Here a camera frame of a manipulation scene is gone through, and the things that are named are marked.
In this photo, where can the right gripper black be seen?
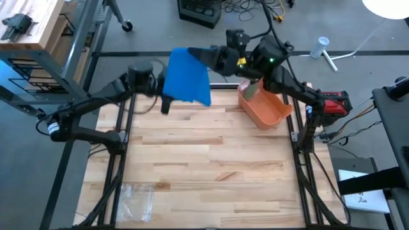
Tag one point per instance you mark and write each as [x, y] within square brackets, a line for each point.
[228, 60]

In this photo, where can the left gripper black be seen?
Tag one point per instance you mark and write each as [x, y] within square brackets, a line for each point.
[166, 105]

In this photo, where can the black equipment box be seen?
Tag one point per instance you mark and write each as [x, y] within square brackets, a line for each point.
[198, 16]

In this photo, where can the white cylinder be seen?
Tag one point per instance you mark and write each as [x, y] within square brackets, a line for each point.
[319, 47]

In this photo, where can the white lamp shade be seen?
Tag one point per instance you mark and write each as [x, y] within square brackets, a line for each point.
[386, 8]

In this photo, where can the clear plastic zip bag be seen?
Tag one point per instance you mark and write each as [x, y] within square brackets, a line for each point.
[135, 202]

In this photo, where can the red and black toolbox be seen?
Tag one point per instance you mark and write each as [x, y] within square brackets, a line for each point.
[337, 105]

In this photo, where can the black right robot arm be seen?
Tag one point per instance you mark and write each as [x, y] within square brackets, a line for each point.
[271, 51]

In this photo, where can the orange plastic bin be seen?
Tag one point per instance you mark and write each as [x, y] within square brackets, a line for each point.
[266, 108]

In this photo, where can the grey box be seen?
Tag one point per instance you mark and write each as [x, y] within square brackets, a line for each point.
[348, 164]

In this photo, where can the green elastic bandage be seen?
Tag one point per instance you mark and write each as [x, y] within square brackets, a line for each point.
[251, 91]

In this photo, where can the black device on side table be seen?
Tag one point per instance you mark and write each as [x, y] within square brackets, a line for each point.
[17, 24]

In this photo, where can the wooden side table top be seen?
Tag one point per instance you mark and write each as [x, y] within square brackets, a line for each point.
[38, 25]

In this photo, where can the black table foot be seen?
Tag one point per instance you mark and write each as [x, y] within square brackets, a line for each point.
[41, 113]

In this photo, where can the wooden workbench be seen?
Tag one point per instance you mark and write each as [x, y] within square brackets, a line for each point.
[78, 41]

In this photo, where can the black cart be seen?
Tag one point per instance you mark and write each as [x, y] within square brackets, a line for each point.
[396, 127]

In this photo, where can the white paper sheet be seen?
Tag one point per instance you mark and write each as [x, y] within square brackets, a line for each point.
[367, 199]

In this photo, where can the black caster wheel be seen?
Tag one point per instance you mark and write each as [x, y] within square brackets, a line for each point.
[127, 26]

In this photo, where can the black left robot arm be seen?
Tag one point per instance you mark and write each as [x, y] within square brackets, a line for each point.
[140, 73]

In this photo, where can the blue elastic bandage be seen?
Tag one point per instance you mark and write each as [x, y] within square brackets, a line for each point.
[185, 76]

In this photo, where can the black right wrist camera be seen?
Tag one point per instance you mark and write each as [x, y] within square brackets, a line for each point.
[237, 38]

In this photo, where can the white lamp stand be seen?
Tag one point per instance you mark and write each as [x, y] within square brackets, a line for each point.
[329, 60]

